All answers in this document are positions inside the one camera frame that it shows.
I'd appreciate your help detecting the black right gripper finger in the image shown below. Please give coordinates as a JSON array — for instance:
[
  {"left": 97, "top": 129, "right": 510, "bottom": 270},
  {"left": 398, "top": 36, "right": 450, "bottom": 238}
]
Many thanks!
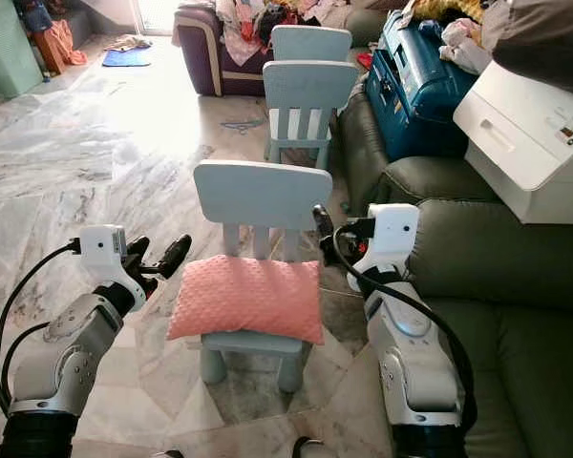
[{"left": 312, "top": 203, "right": 347, "bottom": 268}]

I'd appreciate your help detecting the pink dotted pillow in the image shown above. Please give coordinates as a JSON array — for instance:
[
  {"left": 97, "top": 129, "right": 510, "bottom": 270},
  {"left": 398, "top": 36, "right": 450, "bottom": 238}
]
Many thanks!
[{"left": 167, "top": 255, "right": 326, "bottom": 344}]

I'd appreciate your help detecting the dark green leather sofa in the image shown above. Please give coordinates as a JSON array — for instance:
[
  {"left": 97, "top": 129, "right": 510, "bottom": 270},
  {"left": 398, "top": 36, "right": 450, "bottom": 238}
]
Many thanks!
[{"left": 334, "top": 91, "right": 573, "bottom": 458}]

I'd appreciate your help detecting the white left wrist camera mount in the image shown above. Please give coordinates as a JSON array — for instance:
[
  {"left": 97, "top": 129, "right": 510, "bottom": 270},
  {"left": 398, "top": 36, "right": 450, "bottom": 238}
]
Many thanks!
[{"left": 78, "top": 225, "right": 130, "bottom": 287}]

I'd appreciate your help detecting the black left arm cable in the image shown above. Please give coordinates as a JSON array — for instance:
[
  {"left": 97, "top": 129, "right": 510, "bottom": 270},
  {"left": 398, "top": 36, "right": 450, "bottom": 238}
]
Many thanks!
[{"left": 0, "top": 240, "right": 85, "bottom": 421}]

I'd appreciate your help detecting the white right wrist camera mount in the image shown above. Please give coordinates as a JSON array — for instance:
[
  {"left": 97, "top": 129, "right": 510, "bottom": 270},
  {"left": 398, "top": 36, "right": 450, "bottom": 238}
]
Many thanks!
[{"left": 351, "top": 202, "right": 421, "bottom": 292}]

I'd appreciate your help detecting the purple sofa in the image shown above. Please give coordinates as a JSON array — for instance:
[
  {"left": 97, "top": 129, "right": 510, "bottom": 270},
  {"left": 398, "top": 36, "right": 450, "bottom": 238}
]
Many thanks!
[{"left": 172, "top": 3, "right": 388, "bottom": 96}]

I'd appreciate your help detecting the white and pink cloth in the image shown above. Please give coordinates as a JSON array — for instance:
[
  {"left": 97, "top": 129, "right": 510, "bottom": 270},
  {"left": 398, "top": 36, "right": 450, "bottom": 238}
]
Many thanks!
[{"left": 439, "top": 17, "right": 493, "bottom": 75}]

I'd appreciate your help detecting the pile of mixed clothes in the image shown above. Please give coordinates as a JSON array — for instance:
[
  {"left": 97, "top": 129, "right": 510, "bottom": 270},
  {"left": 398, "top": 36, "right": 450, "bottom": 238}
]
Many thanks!
[{"left": 215, "top": 0, "right": 354, "bottom": 66}]

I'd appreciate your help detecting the green cabinet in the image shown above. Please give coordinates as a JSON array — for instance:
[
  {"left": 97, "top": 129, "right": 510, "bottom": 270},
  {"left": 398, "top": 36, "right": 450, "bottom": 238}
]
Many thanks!
[{"left": 0, "top": 0, "right": 44, "bottom": 98}]

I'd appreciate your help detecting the orange cloth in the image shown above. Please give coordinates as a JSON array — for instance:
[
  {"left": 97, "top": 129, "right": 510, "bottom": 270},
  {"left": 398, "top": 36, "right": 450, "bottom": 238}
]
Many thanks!
[{"left": 32, "top": 19, "right": 89, "bottom": 77}]

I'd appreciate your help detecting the white drawer box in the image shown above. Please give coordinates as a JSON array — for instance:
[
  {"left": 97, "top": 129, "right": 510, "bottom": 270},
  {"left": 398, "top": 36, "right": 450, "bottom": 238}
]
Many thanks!
[{"left": 452, "top": 60, "right": 573, "bottom": 225}]

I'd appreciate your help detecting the dark brown cushion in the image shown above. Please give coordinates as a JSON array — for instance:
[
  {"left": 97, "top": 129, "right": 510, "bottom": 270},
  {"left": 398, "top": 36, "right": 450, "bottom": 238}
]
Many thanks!
[{"left": 482, "top": 0, "right": 573, "bottom": 96}]

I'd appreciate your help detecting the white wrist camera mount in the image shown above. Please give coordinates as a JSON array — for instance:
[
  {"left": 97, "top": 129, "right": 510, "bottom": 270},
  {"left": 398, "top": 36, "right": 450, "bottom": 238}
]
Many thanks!
[
  {"left": 78, "top": 225, "right": 130, "bottom": 287},
  {"left": 351, "top": 202, "right": 421, "bottom": 292}
]

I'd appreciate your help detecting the yellow patterned cloth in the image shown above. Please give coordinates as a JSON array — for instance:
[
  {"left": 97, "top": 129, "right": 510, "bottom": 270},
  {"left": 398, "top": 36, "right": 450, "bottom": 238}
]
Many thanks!
[{"left": 411, "top": 0, "right": 488, "bottom": 25}]

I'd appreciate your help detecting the beige crumpled cloth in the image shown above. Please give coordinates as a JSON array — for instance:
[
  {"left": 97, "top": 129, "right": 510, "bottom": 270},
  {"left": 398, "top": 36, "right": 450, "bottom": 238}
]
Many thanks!
[{"left": 107, "top": 34, "right": 154, "bottom": 52}]

